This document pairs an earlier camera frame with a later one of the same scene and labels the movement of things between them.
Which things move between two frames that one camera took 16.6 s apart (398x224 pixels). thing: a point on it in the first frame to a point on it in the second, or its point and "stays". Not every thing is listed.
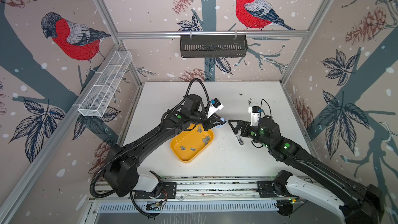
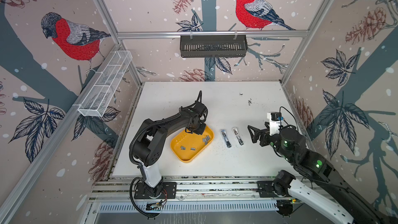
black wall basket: (213, 46) stays
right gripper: (240, 125) to (264, 134)
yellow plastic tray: (186, 145) stays
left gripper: (210, 123) to (201, 131)
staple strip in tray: (205, 140) stays
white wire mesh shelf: (100, 94) stays
